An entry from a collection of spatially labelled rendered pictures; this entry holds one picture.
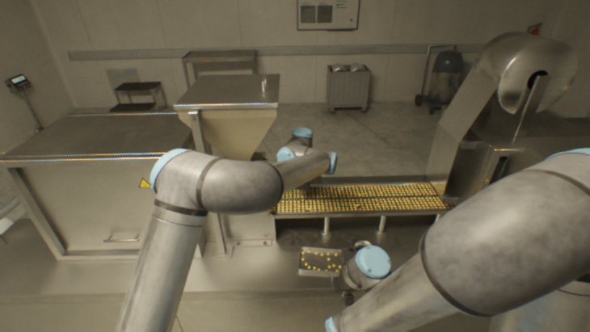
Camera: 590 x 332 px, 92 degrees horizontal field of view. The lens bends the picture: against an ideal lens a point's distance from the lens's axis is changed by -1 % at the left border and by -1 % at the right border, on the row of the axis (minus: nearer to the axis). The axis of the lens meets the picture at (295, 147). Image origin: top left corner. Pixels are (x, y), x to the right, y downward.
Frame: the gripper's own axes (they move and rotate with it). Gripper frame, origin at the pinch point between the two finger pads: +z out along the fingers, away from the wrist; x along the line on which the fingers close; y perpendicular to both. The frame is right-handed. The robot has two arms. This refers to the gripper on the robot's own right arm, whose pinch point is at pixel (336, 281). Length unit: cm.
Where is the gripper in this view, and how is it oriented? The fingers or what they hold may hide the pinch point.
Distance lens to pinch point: 122.6
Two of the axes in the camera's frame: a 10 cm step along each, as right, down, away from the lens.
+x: 9.8, -0.1, 2.1
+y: 1.3, 8.0, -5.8
